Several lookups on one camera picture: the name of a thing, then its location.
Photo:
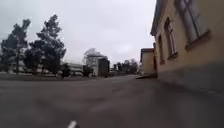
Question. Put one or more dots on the dark building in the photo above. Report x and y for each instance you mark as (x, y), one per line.
(103, 67)

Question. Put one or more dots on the distant row of trees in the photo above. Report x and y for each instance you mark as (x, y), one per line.
(126, 67)

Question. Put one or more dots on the small yellow building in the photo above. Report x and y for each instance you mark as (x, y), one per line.
(147, 62)

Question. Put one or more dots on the grey asphalt road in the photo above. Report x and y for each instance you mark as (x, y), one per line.
(110, 100)

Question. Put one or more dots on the low white building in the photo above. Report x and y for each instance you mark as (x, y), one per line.
(76, 68)

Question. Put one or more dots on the dark bush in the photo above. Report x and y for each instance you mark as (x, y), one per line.
(65, 71)

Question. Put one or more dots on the pine tree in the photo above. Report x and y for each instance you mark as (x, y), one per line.
(15, 45)
(50, 45)

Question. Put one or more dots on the robot's own part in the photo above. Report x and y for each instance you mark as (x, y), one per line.
(72, 125)

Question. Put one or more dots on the dark grass strip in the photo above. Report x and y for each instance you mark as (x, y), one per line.
(30, 77)

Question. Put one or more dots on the large yellow building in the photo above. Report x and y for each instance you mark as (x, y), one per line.
(200, 58)

